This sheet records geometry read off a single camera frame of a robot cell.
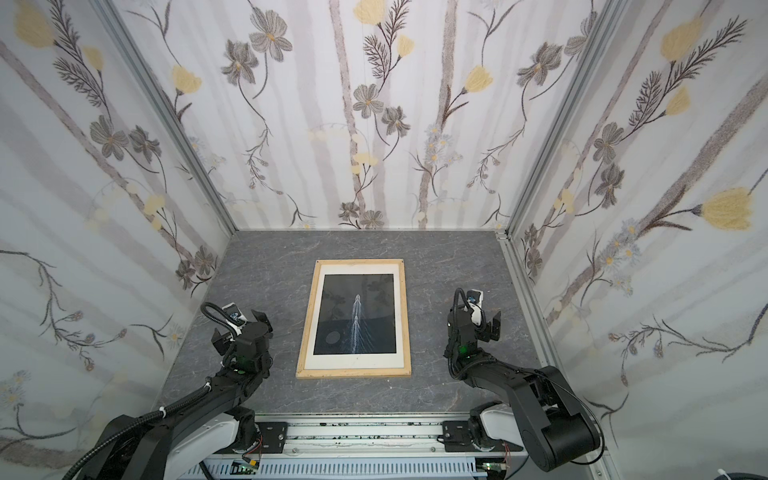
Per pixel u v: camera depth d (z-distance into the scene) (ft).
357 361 2.82
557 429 1.38
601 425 1.33
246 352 2.15
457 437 2.41
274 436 2.41
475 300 2.47
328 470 2.31
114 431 1.39
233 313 2.32
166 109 2.77
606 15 2.26
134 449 1.47
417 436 2.50
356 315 3.14
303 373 2.72
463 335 2.21
